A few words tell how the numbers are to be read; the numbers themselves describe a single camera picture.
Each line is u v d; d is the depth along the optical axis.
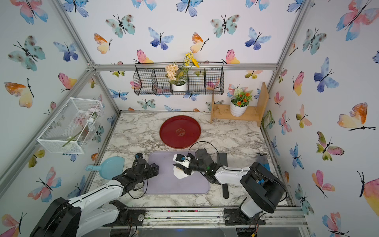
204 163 0.66
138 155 0.80
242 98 0.98
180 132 1.08
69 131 0.72
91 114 0.76
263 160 0.91
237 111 1.04
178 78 0.87
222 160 0.91
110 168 0.91
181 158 0.67
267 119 1.10
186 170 0.72
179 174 0.89
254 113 1.11
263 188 0.44
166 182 0.87
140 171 0.70
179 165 0.70
